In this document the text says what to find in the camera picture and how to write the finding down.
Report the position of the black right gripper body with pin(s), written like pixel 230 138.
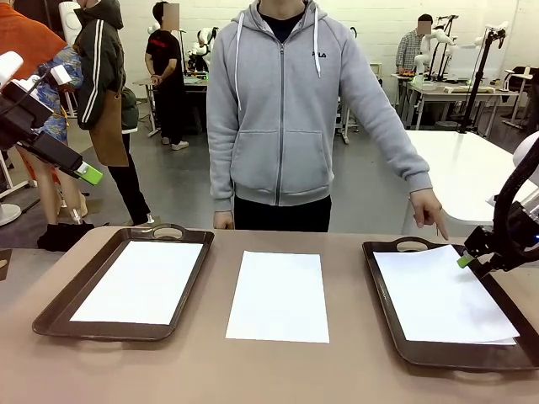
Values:
pixel 522 227

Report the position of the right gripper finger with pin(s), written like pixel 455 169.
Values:
pixel 486 265
pixel 480 242

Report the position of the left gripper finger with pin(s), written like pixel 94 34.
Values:
pixel 63 155
pixel 59 164

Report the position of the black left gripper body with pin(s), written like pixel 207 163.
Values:
pixel 21 118

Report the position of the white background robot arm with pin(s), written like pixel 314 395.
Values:
pixel 423 54

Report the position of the person's right forearm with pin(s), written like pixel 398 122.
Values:
pixel 220 177

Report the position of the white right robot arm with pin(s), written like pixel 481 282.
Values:
pixel 528 155

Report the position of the person's left forearm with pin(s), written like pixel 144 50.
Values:
pixel 400 151

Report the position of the white cylindrical robot link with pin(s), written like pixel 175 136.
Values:
pixel 69 19

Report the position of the person's left hand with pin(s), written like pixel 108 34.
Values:
pixel 427 206

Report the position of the person's right hand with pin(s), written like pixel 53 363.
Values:
pixel 223 219

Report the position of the white round base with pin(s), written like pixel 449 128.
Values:
pixel 8 214

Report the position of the black bag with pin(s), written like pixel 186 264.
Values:
pixel 63 237

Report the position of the person in orange top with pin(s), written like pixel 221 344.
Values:
pixel 33 33

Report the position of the person in striped dark jacket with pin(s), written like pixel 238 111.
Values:
pixel 97 63

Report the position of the brown plastic serving tray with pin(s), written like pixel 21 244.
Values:
pixel 50 324
pixel 463 356

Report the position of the brown wooden board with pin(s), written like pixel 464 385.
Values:
pixel 5 265

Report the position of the person in black red-print shirt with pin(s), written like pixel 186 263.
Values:
pixel 166 63

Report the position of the black tripod pole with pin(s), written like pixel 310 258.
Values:
pixel 476 92

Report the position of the dark workbench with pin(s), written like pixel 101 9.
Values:
pixel 193 82

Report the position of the grey workbench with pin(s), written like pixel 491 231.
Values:
pixel 455 90

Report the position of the white side desk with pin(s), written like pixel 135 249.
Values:
pixel 520 73

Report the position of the small white background robot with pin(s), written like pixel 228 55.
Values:
pixel 204 42

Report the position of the black metal stand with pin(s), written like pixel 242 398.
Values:
pixel 446 46

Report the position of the beige box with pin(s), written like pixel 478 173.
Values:
pixel 376 70

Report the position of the person in plaid shirt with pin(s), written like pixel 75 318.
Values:
pixel 407 50

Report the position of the person in grey hoodie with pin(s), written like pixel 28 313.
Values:
pixel 278 126

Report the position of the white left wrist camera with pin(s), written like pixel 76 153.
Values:
pixel 61 76

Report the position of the white camera on tripod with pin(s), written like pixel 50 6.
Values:
pixel 492 33

